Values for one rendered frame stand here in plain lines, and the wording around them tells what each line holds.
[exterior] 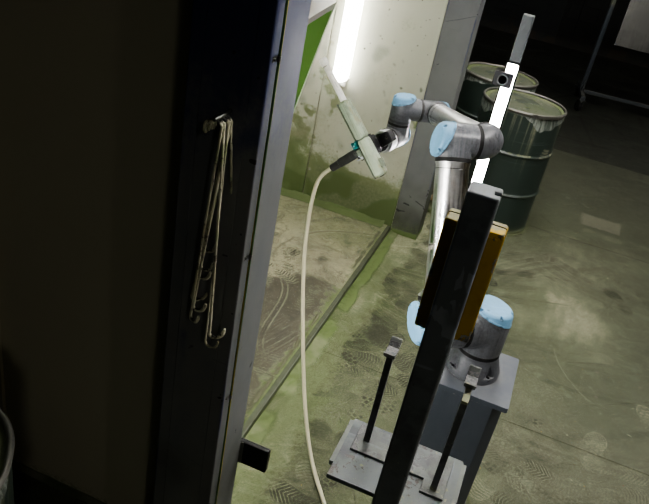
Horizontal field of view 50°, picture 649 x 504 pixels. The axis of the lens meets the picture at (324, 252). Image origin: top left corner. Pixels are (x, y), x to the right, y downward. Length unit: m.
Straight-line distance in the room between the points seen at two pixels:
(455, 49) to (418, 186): 0.88
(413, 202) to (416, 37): 1.03
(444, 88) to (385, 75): 0.37
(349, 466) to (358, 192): 3.02
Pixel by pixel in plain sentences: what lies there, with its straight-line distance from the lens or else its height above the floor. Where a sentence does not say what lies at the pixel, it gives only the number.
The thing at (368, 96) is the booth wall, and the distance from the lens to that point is 4.46.
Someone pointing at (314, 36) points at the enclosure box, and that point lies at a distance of 2.79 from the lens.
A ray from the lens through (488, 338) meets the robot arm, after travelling 2.39.
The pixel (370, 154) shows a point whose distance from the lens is 2.61.
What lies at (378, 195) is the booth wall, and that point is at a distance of 4.63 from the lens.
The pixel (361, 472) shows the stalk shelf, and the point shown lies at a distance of 1.85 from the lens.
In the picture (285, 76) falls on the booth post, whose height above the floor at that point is 1.69.
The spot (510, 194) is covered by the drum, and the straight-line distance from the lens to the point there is 4.98.
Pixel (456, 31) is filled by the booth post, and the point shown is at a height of 1.35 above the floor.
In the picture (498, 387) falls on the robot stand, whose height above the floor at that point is 0.64.
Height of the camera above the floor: 2.12
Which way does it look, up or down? 29 degrees down
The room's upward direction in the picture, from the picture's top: 12 degrees clockwise
